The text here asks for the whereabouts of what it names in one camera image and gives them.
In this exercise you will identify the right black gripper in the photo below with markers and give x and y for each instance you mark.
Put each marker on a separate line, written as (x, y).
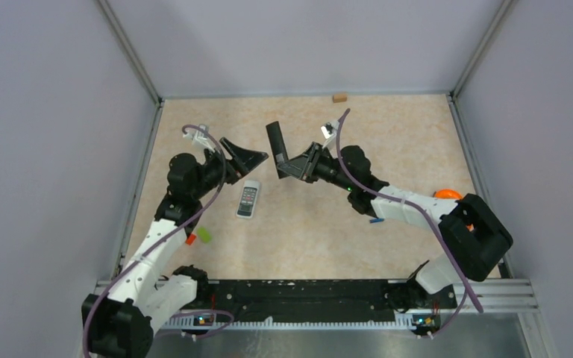
(304, 166)

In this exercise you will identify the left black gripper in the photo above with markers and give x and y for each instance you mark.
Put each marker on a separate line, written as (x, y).
(242, 162)

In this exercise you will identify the black remote control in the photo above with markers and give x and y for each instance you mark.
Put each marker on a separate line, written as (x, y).
(276, 141)

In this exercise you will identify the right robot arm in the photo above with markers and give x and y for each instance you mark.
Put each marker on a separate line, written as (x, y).
(472, 237)

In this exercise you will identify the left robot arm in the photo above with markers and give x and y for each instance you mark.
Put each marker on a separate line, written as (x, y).
(123, 320)

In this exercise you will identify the white remote control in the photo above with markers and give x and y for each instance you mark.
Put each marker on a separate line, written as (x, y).
(248, 199)

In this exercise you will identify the brown wooden block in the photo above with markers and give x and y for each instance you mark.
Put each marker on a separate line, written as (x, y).
(339, 97)

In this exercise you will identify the green block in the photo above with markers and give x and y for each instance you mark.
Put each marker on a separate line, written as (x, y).
(203, 234)

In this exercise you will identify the red block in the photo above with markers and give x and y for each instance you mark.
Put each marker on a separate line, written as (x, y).
(190, 239)

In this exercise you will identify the orange tape roll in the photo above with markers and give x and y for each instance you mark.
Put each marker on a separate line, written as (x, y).
(448, 195)

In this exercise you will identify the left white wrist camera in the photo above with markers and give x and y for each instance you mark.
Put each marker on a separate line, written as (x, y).
(199, 136)

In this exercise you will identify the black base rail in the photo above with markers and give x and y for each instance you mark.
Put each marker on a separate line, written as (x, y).
(320, 301)

